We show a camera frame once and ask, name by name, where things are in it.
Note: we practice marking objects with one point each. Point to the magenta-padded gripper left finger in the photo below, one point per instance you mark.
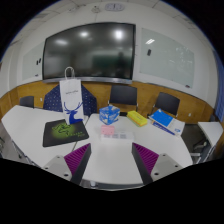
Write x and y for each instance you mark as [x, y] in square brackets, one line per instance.
[68, 165]

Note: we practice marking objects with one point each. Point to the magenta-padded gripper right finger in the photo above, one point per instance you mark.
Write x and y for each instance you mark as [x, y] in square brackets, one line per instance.
[156, 165]

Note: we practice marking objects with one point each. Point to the pink charger block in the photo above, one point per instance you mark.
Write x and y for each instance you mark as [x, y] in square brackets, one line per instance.
[107, 129]

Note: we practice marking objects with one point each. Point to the black green mouse pad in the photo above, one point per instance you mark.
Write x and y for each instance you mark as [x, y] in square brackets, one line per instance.
[63, 132]

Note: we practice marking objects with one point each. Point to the blue white paper box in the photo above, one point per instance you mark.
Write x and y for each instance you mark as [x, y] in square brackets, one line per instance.
[163, 119]

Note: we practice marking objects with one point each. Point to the yellow box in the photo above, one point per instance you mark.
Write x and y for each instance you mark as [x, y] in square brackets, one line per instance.
[137, 118]

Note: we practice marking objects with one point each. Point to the black chair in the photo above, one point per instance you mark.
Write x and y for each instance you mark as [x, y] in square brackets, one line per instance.
[166, 102]
[123, 95]
[26, 101]

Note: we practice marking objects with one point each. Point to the white side table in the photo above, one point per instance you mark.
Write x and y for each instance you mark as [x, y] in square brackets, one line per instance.
[210, 130]

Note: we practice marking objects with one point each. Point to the blue tissue box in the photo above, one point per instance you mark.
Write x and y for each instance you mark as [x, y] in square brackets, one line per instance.
[109, 114]

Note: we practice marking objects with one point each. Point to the blue dotted chair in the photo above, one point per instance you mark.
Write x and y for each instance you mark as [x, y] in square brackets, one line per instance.
[51, 99]

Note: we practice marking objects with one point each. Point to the white paper bag blue deer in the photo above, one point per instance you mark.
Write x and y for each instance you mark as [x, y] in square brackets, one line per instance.
[71, 96]

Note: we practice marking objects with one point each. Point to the blue curtain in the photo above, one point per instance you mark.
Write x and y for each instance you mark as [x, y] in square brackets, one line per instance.
[220, 96]

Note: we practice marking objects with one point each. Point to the large glass whiteboard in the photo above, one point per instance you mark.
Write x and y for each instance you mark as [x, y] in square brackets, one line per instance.
[166, 58]

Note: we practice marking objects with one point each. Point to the small glass whiteboard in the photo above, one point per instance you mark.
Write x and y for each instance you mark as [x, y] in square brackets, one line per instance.
[31, 61]

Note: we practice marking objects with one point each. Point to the black whiteboard eraser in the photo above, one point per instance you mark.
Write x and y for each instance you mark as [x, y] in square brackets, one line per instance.
[149, 52]

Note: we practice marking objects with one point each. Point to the large black wall screen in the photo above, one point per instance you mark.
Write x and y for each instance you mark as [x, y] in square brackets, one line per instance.
[88, 53]

